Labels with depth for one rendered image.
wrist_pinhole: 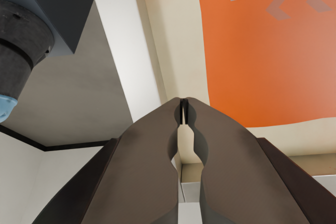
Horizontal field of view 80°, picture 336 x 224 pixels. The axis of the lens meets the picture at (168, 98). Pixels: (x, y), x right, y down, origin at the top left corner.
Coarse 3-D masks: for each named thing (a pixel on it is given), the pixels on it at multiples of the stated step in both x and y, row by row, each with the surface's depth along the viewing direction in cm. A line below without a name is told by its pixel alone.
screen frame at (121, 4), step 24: (96, 0) 18; (120, 0) 18; (144, 0) 21; (120, 24) 19; (144, 24) 19; (120, 48) 20; (144, 48) 19; (120, 72) 21; (144, 72) 20; (144, 96) 22; (192, 168) 28; (312, 168) 24; (192, 192) 27
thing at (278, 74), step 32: (224, 0) 20; (224, 32) 21; (256, 32) 21; (288, 32) 20; (320, 32) 20; (224, 64) 23; (256, 64) 22; (288, 64) 22; (320, 64) 21; (224, 96) 24; (256, 96) 24; (288, 96) 23; (320, 96) 23
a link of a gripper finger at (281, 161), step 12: (264, 144) 8; (276, 156) 7; (276, 168) 7; (288, 168) 7; (300, 168) 7; (288, 180) 6; (300, 180) 6; (312, 180) 6; (300, 192) 6; (312, 192) 6; (324, 192) 6; (300, 204) 6; (312, 204) 6; (324, 204) 6; (312, 216) 6; (324, 216) 6
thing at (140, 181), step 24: (144, 120) 10; (168, 120) 9; (120, 144) 8; (144, 144) 8; (168, 144) 8; (120, 168) 7; (144, 168) 7; (168, 168) 7; (96, 192) 6; (120, 192) 6; (144, 192) 6; (168, 192) 6; (96, 216) 6; (120, 216) 6; (144, 216) 6; (168, 216) 6
